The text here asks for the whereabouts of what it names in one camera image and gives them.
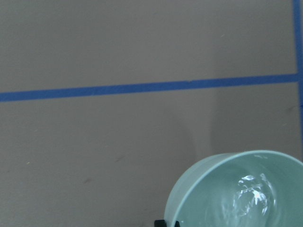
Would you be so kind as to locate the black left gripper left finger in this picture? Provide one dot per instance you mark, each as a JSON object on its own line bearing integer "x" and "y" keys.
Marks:
{"x": 160, "y": 223}

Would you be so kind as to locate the pale green bowl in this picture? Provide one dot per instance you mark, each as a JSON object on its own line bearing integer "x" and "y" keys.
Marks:
{"x": 259, "y": 188}

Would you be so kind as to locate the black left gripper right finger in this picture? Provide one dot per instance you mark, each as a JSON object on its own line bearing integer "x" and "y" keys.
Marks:
{"x": 176, "y": 224}

